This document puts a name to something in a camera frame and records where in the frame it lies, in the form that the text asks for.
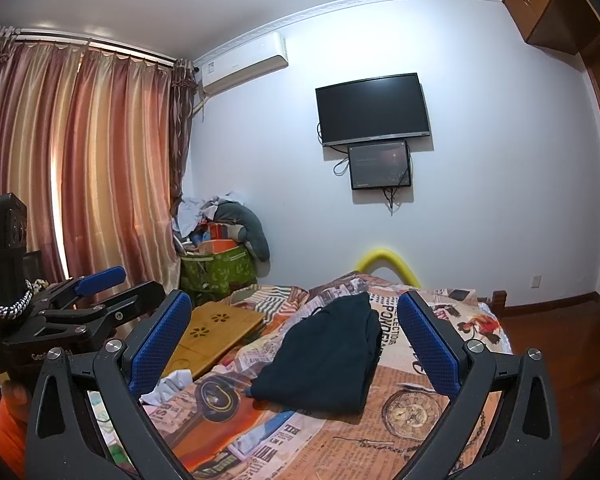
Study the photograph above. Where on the green storage box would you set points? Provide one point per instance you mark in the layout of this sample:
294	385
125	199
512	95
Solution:
213	277

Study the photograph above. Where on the wall power socket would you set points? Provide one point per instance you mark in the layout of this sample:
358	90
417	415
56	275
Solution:
535	281

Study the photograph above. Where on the orange sleeve forearm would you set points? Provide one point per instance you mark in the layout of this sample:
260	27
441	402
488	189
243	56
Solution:
15	408

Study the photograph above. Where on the pink striped curtain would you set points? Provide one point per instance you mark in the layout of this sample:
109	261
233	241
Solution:
94	143

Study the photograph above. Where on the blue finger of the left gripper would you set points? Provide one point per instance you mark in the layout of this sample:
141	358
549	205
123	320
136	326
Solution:
93	284

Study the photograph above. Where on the large wall television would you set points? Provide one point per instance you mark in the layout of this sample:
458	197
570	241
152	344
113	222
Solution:
380	108

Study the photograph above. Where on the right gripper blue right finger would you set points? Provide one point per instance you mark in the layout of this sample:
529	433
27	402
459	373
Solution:
436	358

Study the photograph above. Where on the white air conditioner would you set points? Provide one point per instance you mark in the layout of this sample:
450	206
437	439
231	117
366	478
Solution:
224	70

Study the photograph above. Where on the dark navy fleece pants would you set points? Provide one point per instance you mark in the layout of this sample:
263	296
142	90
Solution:
326	362

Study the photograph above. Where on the small wall monitor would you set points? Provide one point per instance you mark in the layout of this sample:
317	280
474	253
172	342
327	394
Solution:
378	165

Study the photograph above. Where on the wooden lap desk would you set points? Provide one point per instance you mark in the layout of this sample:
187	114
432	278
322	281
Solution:
213	329

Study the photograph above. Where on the printed orange bed blanket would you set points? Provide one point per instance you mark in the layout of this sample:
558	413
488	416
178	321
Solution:
217	431

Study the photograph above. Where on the wooden wall cabinet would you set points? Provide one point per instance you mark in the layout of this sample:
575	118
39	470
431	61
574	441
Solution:
566	26

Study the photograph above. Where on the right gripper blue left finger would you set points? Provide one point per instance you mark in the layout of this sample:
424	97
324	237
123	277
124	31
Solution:
152	342

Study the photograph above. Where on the grey plush toy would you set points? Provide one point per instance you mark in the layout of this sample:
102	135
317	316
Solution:
248	228

